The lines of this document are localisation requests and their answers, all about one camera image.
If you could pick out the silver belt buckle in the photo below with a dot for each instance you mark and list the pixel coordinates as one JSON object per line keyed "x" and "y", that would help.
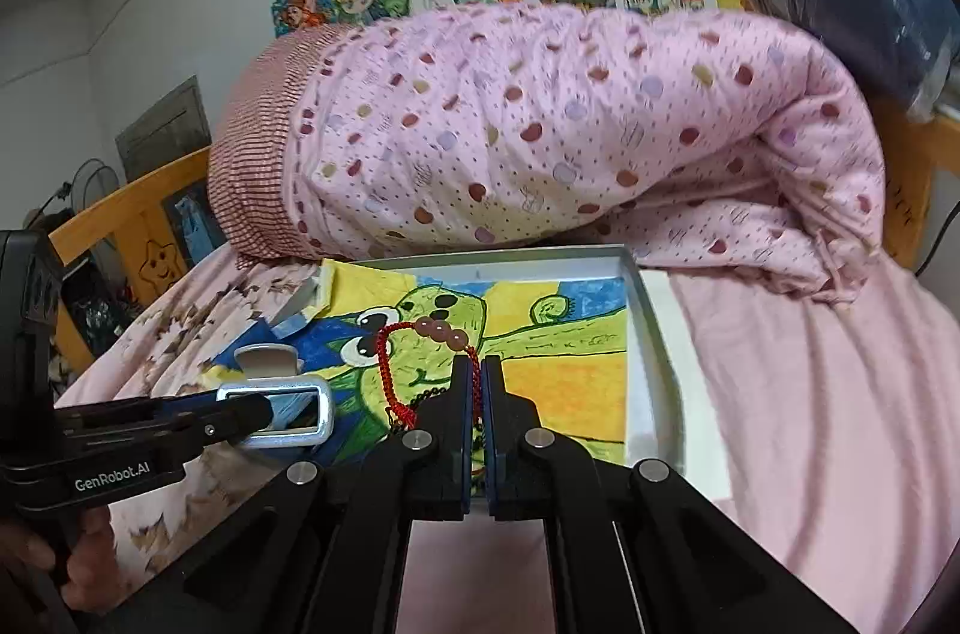
{"x": 324, "y": 413}

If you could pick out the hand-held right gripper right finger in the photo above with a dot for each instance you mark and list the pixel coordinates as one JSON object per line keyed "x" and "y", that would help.
{"x": 496, "y": 424}

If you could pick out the electric fan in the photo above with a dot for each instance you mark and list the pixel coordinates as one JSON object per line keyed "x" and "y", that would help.
{"x": 90, "y": 184}

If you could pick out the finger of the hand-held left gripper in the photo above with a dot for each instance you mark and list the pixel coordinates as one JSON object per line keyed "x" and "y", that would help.
{"x": 150, "y": 410}
{"x": 217, "y": 424}

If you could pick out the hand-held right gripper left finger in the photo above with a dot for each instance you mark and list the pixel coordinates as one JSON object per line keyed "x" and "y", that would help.
{"x": 465, "y": 424}

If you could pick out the grey wall panel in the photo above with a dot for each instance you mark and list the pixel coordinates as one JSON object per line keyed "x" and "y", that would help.
{"x": 161, "y": 128}

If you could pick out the grey shallow cardboard box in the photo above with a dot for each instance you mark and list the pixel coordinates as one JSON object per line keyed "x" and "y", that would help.
{"x": 645, "y": 334}

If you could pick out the person's left hand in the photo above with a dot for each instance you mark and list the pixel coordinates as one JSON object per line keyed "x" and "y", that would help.
{"x": 94, "y": 559}

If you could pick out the frog crayon drawing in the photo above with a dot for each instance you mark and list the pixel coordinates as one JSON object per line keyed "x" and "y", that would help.
{"x": 555, "y": 379}

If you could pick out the wooden bed frame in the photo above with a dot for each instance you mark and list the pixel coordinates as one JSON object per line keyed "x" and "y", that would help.
{"x": 135, "y": 206}

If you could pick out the pink floral bed sheet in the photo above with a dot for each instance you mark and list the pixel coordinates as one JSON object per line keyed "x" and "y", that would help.
{"x": 810, "y": 424}

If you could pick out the pink dotted quilt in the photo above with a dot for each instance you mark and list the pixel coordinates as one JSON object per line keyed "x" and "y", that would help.
{"x": 540, "y": 139}

